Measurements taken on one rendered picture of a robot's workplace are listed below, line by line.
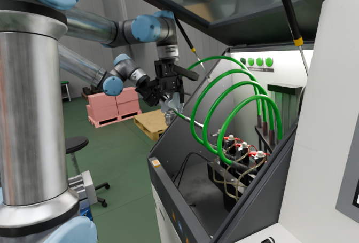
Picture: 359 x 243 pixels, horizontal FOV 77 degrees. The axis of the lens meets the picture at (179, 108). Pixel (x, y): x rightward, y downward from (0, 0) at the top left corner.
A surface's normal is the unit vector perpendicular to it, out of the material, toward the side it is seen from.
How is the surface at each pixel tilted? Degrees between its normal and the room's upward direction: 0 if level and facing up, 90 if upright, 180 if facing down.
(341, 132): 76
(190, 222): 0
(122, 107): 90
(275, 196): 90
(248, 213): 90
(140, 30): 90
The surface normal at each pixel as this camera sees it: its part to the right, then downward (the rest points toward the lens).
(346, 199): -0.92, -0.03
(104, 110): 0.53, 0.16
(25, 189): 0.25, 0.05
